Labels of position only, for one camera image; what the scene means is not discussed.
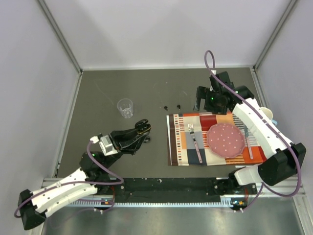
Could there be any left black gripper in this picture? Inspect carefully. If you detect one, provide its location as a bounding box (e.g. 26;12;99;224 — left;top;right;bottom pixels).
102;125;150;169

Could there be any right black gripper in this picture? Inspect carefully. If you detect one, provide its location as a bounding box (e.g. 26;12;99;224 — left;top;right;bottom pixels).
194;86;227;115

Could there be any black oval earbud case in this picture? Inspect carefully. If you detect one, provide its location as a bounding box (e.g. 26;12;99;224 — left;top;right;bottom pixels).
134;119;151;135

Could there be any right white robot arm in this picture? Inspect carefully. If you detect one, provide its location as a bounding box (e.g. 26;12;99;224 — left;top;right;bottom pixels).
194;72;306;194

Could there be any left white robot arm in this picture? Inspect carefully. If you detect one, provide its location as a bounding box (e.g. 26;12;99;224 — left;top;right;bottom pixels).
14;119;151;231

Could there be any clear plastic cup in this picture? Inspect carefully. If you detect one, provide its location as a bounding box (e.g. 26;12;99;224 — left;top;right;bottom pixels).
117;98;134;118

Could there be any colourful patterned placemat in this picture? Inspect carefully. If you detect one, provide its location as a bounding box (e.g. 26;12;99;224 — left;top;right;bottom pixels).
166;112;266;166

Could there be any pink dotted plate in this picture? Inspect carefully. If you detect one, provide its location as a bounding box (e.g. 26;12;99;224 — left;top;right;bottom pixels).
207;123;245;159

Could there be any light blue mug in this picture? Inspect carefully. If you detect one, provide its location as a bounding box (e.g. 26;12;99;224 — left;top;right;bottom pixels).
260;107;278;126

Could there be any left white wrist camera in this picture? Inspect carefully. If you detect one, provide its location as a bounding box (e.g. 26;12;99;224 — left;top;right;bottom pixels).
90;134;117;156

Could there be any pink handled fork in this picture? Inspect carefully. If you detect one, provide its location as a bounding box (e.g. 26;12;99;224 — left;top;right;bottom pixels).
188;123;203;164

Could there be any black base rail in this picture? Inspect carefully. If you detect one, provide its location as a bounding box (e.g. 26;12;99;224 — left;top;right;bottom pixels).
114;178;234;203

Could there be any pink handled knife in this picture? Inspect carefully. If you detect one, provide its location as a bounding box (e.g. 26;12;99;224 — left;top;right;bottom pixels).
244;126;254;160

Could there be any aluminium frame profile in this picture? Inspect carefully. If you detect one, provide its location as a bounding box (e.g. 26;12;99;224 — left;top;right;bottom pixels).
39;177;306;213

